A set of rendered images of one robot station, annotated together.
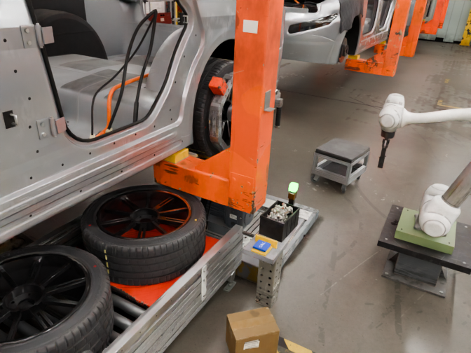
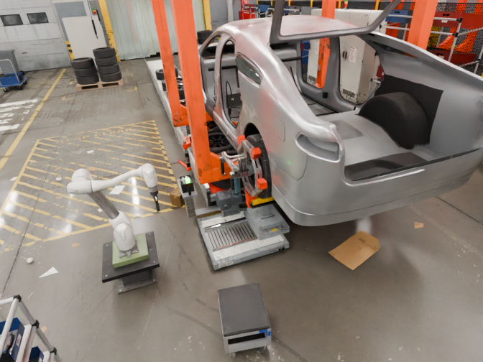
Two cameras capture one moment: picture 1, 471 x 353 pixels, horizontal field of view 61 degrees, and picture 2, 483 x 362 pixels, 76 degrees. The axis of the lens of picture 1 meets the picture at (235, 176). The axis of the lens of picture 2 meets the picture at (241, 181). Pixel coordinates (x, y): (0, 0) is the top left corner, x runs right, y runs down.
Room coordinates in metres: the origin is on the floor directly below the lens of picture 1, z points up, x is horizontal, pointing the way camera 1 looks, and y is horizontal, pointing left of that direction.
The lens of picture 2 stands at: (4.39, -1.98, 2.39)
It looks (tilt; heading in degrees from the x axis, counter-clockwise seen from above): 32 degrees down; 134
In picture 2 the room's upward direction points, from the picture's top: 3 degrees counter-clockwise
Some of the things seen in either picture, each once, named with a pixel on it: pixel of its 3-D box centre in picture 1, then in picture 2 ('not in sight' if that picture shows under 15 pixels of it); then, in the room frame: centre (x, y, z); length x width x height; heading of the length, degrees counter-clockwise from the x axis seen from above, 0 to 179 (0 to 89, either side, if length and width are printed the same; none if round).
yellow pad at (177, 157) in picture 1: (172, 153); not in sight; (2.17, 0.38, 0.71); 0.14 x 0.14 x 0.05; 62
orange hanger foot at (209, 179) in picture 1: (197, 162); (231, 161); (2.09, 0.23, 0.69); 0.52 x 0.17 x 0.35; 62
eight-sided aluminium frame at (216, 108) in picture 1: (235, 113); (249, 169); (2.56, 0.02, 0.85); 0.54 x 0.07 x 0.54; 152
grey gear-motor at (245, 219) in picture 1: (221, 213); (234, 202); (2.24, 0.08, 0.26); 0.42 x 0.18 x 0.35; 62
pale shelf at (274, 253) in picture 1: (275, 235); (187, 187); (1.77, -0.23, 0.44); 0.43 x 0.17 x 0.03; 152
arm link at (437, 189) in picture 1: (437, 202); (123, 235); (2.06, -1.20, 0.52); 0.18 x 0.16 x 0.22; 154
